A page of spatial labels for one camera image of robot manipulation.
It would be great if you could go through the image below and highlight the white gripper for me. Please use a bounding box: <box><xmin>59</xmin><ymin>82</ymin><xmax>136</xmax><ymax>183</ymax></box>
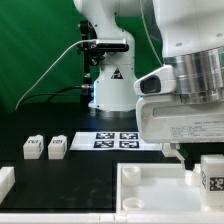
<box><xmin>136</xmin><ymin>94</ymin><xmax>224</xmax><ymax>171</ymax></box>

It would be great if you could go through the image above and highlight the white square table top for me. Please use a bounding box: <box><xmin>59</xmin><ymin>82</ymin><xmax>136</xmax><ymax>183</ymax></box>
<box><xmin>116</xmin><ymin>163</ymin><xmax>224</xmax><ymax>214</ymax></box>

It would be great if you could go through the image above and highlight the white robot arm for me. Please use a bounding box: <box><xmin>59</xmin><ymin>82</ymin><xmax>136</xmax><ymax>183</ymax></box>
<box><xmin>73</xmin><ymin>0</ymin><xmax>224</xmax><ymax>146</ymax></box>

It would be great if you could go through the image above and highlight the white tag sheet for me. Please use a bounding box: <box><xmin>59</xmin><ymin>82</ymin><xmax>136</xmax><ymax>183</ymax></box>
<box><xmin>70</xmin><ymin>132</ymin><xmax>160</xmax><ymax>151</ymax></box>

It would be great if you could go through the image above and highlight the white front obstacle bar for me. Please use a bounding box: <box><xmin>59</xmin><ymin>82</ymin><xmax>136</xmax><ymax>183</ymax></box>
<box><xmin>0</xmin><ymin>213</ymin><xmax>224</xmax><ymax>224</ymax></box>

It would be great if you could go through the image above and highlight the white left obstacle block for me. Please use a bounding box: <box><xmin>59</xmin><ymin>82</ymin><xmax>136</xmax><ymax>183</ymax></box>
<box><xmin>0</xmin><ymin>167</ymin><xmax>15</xmax><ymax>204</ymax></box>

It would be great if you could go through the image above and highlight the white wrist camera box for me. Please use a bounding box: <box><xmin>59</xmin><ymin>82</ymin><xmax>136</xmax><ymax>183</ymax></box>
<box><xmin>134</xmin><ymin>65</ymin><xmax>177</xmax><ymax>96</ymax></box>

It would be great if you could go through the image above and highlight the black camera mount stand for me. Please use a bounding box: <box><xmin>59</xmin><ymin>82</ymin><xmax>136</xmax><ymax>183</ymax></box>
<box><xmin>77</xmin><ymin>20</ymin><xmax>104</xmax><ymax>103</ymax></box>

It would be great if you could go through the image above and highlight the black base cable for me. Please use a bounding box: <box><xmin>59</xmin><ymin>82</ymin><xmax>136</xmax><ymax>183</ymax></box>
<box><xmin>19</xmin><ymin>84</ymin><xmax>95</xmax><ymax>107</ymax></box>

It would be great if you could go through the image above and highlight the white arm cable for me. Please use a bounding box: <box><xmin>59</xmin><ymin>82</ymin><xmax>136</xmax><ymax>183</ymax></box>
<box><xmin>139</xmin><ymin>0</ymin><xmax>165</xmax><ymax>66</ymax></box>

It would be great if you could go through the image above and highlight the grey camera cable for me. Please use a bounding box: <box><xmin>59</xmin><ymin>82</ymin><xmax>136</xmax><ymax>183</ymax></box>
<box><xmin>14</xmin><ymin>39</ymin><xmax>98</xmax><ymax>111</ymax></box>

